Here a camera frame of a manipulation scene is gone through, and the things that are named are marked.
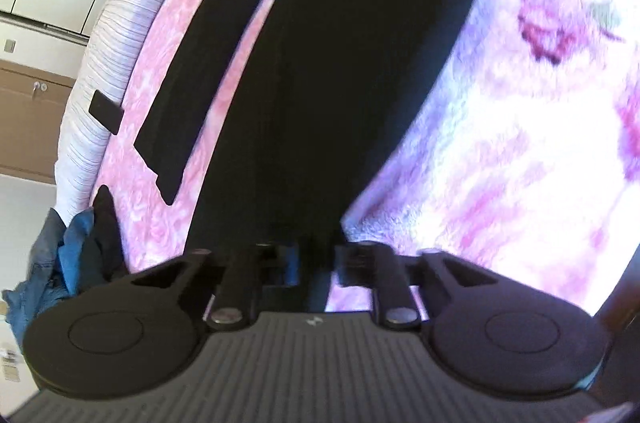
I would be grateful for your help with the white striped mattress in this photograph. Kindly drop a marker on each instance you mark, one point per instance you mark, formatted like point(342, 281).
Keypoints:
point(115, 28)

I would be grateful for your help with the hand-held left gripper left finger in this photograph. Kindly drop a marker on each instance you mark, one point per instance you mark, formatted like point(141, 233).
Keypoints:
point(291, 264)

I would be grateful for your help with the black phone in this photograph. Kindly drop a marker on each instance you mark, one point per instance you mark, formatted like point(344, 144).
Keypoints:
point(106, 112)

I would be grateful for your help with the grey light switch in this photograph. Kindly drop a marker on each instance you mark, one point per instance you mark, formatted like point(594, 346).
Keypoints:
point(9, 46)

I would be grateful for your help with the light blue jeans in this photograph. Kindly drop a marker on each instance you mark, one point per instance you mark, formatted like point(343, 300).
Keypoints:
point(45, 263)

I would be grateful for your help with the pink floral blanket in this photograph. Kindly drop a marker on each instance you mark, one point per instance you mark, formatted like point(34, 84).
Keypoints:
point(500, 153)

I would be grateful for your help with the dark cloth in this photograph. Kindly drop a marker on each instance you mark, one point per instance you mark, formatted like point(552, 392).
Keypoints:
point(102, 228)

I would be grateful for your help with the black pants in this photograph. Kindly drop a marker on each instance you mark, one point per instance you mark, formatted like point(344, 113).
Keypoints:
point(325, 78)

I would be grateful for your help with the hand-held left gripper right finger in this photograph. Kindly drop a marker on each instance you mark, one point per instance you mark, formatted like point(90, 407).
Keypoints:
point(390, 278)

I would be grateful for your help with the brown wooden cabinet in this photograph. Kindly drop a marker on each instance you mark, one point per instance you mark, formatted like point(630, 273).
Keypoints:
point(30, 128)

